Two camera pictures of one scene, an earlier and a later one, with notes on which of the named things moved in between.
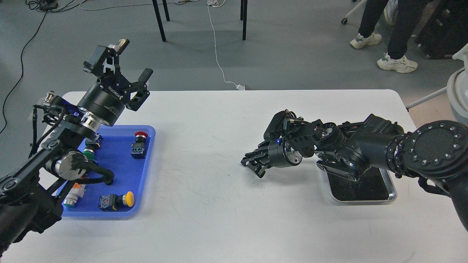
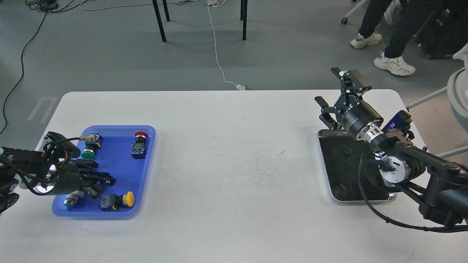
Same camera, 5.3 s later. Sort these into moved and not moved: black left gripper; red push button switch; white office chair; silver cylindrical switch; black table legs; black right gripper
Moved: black left gripper; black right gripper
Not moved: red push button switch; silver cylindrical switch; white office chair; black table legs
